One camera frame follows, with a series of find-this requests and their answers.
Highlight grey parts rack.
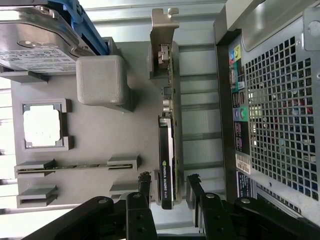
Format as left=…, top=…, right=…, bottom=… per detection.
left=9, top=37, right=186, bottom=213

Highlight silver CPU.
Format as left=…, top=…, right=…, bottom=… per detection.
left=22, top=108, right=62, bottom=147

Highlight green RAM stick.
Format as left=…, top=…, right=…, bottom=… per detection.
left=17, top=163, right=133, bottom=173

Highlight grey desktop computer case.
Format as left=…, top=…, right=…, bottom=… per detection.
left=213, top=0, right=320, bottom=221

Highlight silver hard disk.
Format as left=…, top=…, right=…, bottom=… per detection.
left=0, top=0, right=97, bottom=76

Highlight grey case handle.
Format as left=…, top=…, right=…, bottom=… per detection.
left=213, top=0, right=308, bottom=46

